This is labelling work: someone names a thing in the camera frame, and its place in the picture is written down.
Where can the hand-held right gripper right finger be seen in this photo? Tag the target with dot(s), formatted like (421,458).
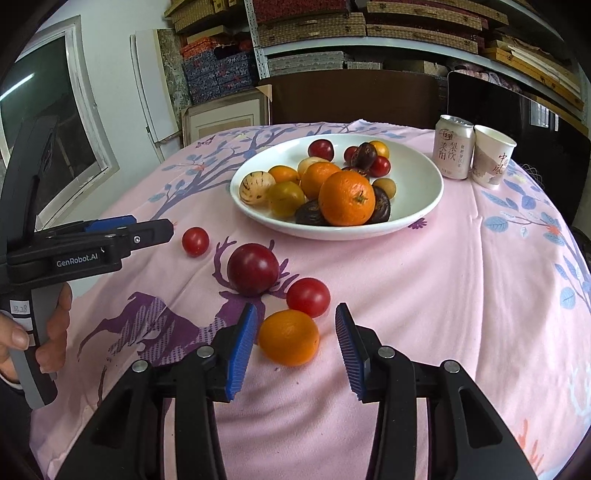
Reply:
(348,355)

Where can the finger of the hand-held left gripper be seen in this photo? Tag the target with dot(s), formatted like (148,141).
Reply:
(111,225)
(147,233)

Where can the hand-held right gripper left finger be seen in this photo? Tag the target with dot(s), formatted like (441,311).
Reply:
(242,353)

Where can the small orange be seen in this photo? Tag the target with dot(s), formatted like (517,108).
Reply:
(288,337)
(282,173)

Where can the dark red plum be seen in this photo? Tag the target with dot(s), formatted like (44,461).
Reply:
(321,149)
(253,269)

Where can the pale striped pepino melon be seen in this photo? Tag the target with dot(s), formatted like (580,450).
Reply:
(253,187)

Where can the large orange with stem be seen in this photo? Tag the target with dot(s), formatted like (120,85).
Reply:
(347,198)

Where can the yellow-green round fruit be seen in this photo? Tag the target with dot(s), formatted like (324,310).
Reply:
(386,185)

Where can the small pale pepino melon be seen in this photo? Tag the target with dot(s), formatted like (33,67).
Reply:
(308,164)

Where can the medium orange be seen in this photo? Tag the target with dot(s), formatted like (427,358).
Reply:
(316,177)

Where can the white plate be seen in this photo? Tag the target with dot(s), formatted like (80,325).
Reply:
(415,184)

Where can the oblong dark purple water chestnut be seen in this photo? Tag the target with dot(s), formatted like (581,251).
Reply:
(365,156)

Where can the person's left forearm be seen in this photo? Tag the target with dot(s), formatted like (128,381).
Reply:
(11,415)

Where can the person's left hand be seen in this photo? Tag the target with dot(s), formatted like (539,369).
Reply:
(55,332)

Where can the red cherry tomato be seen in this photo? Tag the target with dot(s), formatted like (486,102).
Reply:
(350,154)
(195,241)
(381,167)

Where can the large red tomato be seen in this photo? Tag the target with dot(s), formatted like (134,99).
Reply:
(308,297)

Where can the pink printed tablecloth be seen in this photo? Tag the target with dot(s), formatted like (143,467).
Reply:
(438,300)

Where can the white board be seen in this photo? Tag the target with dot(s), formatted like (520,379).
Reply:
(152,92)

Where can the window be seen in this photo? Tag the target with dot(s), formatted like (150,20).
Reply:
(51,92)

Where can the mottled grey slab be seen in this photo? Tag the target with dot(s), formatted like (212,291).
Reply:
(173,69)

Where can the stack of blue patterned boxes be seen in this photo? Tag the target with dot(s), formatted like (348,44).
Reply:
(217,76)

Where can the orange box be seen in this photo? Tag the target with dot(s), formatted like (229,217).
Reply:
(201,46)

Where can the yellow cherry tomato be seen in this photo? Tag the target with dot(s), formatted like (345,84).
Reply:
(381,147)

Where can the stack of grey patterned boxes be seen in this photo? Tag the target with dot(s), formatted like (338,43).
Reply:
(304,62)

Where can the pink drink can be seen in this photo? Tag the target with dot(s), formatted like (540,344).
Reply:
(452,147)

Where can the printed paper cup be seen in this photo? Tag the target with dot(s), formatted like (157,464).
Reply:
(491,159)

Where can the brown wooden chair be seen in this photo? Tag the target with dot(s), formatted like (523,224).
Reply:
(351,97)

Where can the white metal shelf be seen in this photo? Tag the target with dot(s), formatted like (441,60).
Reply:
(323,46)

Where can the stack of woven boxes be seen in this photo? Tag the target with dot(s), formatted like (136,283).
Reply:
(314,25)

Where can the glossy black chair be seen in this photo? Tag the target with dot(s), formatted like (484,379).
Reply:
(508,115)

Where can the stack of wooden frames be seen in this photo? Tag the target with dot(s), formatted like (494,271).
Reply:
(531,60)

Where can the pale picture frame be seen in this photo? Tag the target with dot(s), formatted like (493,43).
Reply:
(221,122)

